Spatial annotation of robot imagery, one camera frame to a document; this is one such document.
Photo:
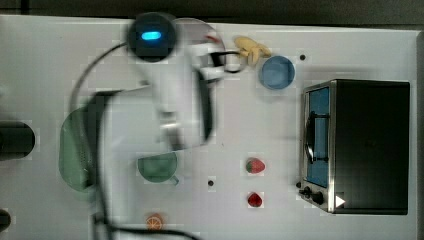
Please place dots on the small red toy fruit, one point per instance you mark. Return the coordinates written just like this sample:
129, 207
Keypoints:
254, 200

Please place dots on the blue bowl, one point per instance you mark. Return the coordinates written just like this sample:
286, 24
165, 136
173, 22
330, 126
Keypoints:
277, 73

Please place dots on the yellow banana bunch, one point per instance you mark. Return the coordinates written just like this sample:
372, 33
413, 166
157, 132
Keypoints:
251, 50

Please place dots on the red ketchup bottle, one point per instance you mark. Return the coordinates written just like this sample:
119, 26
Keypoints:
213, 39

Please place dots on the lilac oval plate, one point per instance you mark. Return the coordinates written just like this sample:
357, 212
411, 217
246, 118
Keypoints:
195, 30

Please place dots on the green metal mug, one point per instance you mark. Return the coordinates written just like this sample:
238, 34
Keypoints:
159, 168

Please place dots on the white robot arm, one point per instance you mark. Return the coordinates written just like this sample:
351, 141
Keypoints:
180, 58

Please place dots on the black toaster oven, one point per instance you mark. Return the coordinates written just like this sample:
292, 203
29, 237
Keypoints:
356, 147

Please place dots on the toy strawberry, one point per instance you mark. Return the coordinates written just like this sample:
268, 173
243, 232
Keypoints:
255, 166

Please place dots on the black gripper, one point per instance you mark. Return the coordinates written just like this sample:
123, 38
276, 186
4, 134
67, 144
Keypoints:
207, 64

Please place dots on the orange slice toy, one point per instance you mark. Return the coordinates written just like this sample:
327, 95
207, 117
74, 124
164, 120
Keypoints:
154, 222

